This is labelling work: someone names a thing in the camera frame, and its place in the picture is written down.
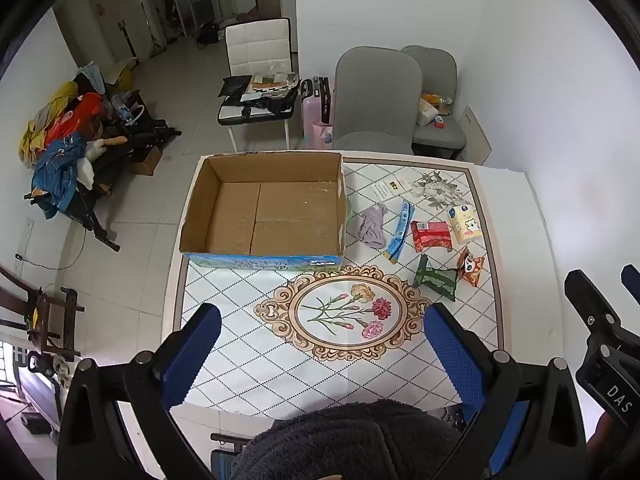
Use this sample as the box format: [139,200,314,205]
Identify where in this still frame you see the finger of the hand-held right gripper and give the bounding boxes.
[621,264,640,306]
[565,270,621,338]

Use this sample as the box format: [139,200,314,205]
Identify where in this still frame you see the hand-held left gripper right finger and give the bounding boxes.
[422,302,588,480]

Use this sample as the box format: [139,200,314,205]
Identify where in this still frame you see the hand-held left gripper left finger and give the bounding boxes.
[57,302,223,480]

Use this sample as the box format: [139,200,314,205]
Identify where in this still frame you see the green soft packet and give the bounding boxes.
[412,254,460,302]

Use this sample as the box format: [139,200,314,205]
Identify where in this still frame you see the panda print snack packet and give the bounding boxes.
[456,246,486,288]

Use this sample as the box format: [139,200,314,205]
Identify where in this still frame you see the red soft packet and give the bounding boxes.
[410,220,453,253]

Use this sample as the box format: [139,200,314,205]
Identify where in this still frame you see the yellow tissue pack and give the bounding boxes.
[446,204,482,246]

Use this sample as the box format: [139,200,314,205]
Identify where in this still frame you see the purple cloth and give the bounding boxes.
[356,203,390,249]

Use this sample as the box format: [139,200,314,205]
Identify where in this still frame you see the white cigarette box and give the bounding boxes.
[369,176,413,202]

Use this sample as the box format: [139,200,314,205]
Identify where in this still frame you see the dark fleece clothing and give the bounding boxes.
[227,400,463,480]

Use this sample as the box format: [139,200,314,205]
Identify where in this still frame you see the dark wooden chair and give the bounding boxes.
[0,265,86,361]

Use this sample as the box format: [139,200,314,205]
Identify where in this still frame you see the black folding rack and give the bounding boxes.
[25,90,183,253]

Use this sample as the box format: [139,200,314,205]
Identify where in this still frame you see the small cardboard box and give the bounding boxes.
[132,144,163,176]

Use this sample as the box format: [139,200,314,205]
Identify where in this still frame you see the white board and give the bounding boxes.
[460,105,493,166]

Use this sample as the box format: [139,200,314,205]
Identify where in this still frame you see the pile of colourful clothes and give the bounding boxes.
[17,60,146,221]

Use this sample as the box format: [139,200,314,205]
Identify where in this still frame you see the white plastic bag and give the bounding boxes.
[416,92,456,128]

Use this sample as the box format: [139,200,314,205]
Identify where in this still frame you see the pink paper bag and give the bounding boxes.
[311,120,335,150]

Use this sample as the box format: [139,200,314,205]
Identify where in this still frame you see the black bag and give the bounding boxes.
[220,75,301,117]

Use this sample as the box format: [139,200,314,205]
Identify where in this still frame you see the grey upholstered chair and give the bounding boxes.
[331,46,423,153]
[400,45,468,158]

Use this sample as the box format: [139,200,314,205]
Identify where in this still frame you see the pink suitcase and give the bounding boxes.
[300,76,335,150]

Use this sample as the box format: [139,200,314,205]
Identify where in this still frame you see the stack of papers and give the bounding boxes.
[245,72,301,106]

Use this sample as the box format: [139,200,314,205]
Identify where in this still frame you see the white padded chair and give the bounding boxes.
[217,17,301,153]

